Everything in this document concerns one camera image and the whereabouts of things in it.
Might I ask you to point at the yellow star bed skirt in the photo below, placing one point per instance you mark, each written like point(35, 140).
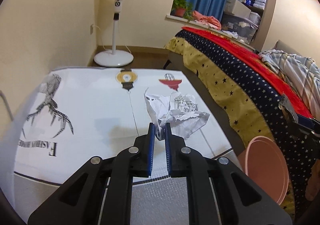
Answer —
point(250, 112)

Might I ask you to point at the potted green plant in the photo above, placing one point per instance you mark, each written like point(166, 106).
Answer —
point(182, 9)

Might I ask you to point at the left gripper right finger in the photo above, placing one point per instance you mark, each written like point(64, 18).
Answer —
point(218, 191)

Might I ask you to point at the wooden bookshelf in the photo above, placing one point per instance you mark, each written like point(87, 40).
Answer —
point(265, 9)

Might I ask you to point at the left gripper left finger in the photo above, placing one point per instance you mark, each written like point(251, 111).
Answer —
point(100, 191)

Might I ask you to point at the pink folded clothes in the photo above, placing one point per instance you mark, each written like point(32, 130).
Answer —
point(210, 21)

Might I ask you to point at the striped grey blue duvet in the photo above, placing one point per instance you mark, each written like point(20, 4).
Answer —
point(300, 73)

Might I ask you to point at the white cardboard box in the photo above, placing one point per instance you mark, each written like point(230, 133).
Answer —
point(236, 8)

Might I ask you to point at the navy star bedsheet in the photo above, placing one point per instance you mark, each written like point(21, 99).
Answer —
point(300, 158)

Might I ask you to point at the pink trash bin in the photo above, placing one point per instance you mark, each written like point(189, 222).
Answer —
point(264, 163)

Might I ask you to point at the grey white printed tablecloth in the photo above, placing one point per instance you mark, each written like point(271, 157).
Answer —
point(78, 113)

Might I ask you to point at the white paper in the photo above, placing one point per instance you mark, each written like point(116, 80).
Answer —
point(179, 110)

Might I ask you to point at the black snack wrapper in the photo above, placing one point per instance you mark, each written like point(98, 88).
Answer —
point(287, 108)

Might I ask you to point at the dark plastic storage bin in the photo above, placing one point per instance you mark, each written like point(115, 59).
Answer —
point(245, 29)

